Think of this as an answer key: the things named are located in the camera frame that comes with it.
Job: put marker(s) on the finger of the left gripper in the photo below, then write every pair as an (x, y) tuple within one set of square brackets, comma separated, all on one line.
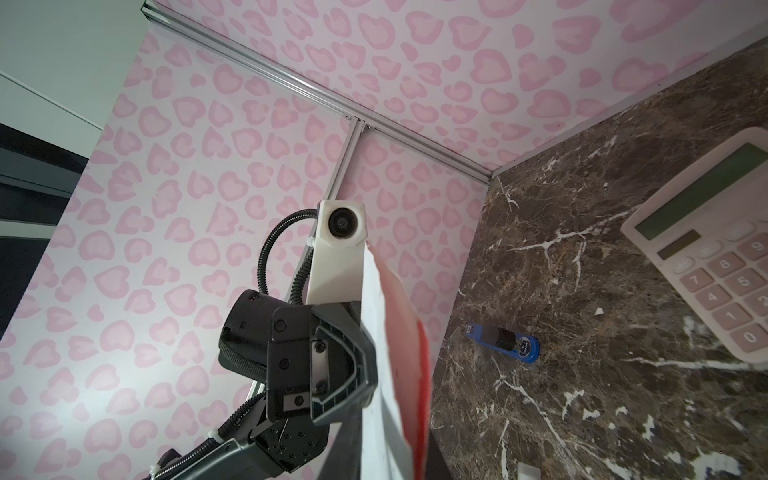
[(343, 372)]

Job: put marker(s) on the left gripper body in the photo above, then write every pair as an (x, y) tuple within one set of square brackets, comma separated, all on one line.
[(268, 340)]

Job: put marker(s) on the pink red-bordered letter paper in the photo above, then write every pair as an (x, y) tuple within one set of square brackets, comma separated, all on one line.
[(395, 425)]

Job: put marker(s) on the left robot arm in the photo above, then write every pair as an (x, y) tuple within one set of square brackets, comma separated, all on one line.
[(201, 463)]

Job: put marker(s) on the blue stapler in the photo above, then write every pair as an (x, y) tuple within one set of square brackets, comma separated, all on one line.
[(523, 347)]

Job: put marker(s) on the pink calculator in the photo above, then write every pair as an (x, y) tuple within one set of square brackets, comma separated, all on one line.
[(706, 232)]

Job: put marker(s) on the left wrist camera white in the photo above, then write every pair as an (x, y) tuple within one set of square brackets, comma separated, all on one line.
[(336, 273)]

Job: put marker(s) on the aluminium diagonal frame bar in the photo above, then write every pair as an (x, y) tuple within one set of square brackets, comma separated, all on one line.
[(358, 127)]

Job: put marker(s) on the aluminium frame strut left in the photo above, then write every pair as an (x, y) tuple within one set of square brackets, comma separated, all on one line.
[(219, 44)]

